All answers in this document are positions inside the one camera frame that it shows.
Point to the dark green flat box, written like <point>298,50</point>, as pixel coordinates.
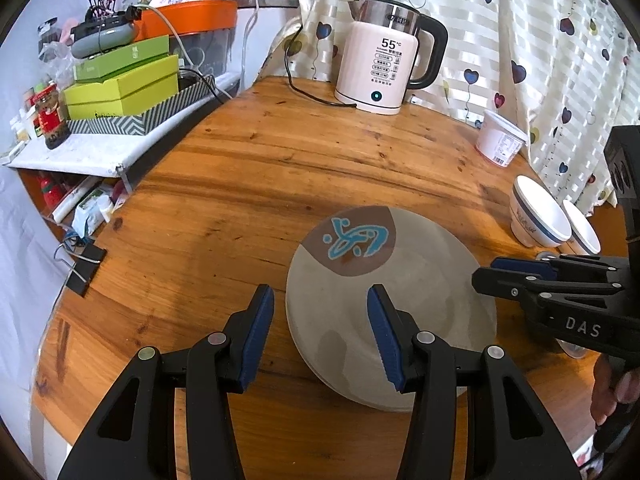
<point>125,57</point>

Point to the black device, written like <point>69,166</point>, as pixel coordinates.
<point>107,22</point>

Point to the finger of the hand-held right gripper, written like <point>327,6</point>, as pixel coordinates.
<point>520,265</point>
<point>500,282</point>

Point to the white shelf board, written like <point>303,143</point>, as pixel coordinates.
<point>75,157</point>

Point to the white plastic tub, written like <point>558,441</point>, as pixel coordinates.
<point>500,142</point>

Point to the stainless steel bowl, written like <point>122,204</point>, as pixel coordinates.
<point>572,351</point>

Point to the cream heart print curtain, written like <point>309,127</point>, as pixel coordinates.
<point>525,10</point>

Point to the lime green box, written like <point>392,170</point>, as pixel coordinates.
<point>120,92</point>

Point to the white electric kettle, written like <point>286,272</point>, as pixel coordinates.
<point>375,60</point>

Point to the white green packet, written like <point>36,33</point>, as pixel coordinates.
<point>92,207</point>

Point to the white bowl blue stripe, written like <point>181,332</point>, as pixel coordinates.
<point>540,210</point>
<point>585,230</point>

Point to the clear jar black lid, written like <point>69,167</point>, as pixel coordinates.
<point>50,32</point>

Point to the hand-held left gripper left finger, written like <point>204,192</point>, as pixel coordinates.
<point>257,335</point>

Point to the red bottle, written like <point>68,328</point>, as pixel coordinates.
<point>50,190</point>

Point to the person's right hand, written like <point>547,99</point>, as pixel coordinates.
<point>602,390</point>

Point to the beige plate blue print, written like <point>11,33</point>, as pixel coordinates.
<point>425,270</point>

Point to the black binder clip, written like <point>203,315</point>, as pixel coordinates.
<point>92,254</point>
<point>80,280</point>

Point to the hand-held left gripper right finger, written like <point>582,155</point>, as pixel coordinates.
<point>387,340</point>

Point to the clear storage box orange lid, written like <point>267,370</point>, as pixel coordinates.
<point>200,15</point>

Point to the chevron pattern box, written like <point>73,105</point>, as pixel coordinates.
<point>130,122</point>

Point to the grey oval device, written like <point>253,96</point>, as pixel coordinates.
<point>100,40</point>

